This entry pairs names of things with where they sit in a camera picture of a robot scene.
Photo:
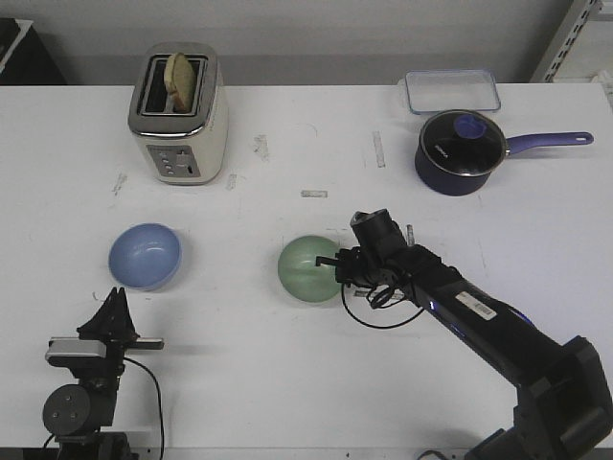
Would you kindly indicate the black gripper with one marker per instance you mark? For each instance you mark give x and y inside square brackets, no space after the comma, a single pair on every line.
[354,267]
[97,336]

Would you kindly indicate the green bowl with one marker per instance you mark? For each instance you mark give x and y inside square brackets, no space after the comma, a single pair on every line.
[299,274]

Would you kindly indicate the blue bowl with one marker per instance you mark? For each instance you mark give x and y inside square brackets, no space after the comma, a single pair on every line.
[145,256]

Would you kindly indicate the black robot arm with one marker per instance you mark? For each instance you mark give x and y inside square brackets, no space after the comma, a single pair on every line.
[78,415]
[564,406]

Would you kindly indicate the dark blue saucepan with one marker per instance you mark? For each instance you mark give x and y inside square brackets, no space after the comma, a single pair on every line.
[453,185]

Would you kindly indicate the glass pot lid blue knob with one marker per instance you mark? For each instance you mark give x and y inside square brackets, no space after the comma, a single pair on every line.
[463,142]

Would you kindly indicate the clear plastic food container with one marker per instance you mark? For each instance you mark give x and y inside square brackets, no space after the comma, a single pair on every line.
[425,92]

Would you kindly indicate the cream two-slot toaster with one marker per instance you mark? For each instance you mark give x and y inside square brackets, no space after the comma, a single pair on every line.
[181,148]

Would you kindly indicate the toast slice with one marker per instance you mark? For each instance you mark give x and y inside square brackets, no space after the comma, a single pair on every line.
[179,81]

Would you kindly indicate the white slotted shelf rack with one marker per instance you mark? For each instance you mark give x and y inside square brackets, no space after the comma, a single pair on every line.
[581,48]

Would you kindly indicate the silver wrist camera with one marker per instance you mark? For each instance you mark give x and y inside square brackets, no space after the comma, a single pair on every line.
[73,352]

